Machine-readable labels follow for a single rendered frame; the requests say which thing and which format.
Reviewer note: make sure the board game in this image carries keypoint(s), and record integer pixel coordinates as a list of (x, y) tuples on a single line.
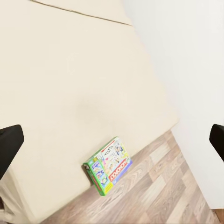
[(107, 165)]

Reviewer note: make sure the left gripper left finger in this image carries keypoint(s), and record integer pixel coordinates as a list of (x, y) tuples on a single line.
[(11, 140)]

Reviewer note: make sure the bed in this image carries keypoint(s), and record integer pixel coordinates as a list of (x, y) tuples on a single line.
[(74, 74)]

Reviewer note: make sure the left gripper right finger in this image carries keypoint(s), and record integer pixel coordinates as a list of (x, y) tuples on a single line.
[(217, 139)]

